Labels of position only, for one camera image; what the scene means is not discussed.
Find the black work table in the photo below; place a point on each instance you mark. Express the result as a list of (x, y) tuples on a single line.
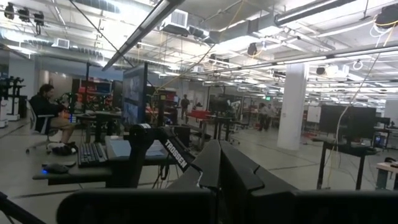
[(342, 147)]

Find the large black screen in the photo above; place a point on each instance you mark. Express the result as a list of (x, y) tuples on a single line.
[(348, 123)]

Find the black aluminium table frame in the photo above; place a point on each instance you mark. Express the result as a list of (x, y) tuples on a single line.
[(18, 211)]

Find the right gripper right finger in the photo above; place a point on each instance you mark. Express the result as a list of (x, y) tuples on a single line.
[(239, 174)]

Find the white building column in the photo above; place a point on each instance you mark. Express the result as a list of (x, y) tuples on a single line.
[(292, 109)]

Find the black keyboard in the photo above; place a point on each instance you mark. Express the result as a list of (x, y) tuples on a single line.
[(91, 154)]

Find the light wooden table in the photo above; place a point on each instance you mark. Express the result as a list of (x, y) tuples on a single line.
[(387, 168)]

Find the computer monitor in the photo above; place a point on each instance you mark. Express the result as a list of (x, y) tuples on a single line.
[(134, 93)]

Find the person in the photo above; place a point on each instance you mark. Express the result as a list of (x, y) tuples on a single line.
[(46, 109), (263, 116), (185, 105)]

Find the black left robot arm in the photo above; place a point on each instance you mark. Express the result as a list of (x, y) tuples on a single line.
[(136, 155)]

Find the white office chair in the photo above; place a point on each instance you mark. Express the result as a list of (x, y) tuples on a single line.
[(43, 124)]

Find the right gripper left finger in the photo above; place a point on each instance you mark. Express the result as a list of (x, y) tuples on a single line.
[(208, 168)]

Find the black computer mouse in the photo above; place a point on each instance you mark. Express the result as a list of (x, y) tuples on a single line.
[(56, 168)]

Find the grey side desk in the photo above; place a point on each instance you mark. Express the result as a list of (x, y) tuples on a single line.
[(77, 177)]

